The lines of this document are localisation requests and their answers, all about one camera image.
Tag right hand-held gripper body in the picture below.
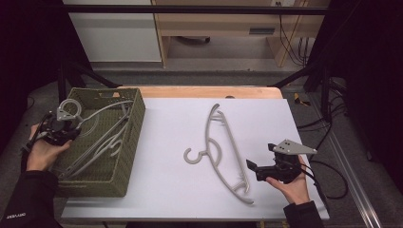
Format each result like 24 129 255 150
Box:
255 139 318 184

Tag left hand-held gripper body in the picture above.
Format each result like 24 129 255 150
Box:
42 107 81 146

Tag green woven basket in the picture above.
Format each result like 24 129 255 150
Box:
47 86 146 198

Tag person's left hand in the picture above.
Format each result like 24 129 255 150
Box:
26 123 73 172

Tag person's right hand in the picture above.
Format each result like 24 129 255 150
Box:
265 156 310 205

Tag yellow and black tool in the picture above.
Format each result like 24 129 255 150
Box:
293 92 312 107

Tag black curtain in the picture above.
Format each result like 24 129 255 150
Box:
305 0 403 184
0 0 93 156

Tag white table mat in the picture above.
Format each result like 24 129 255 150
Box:
61 97 331 221

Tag white cabinet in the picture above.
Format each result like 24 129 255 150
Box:
61 0 163 63

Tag wooden desk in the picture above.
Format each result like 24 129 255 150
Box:
151 0 331 68

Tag black floor cables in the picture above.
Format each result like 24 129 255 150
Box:
297 77 349 153

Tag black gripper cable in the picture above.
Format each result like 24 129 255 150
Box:
300 160 350 201

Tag black frame strut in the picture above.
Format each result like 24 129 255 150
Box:
268 60 333 122
57 59 122 109

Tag aluminium rail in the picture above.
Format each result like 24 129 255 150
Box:
307 93 385 228

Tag black wall cables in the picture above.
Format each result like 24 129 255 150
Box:
276 1 311 67

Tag white wall socket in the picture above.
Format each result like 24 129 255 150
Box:
270 0 297 8

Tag black horizontal frame bar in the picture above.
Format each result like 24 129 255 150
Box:
61 4 329 16

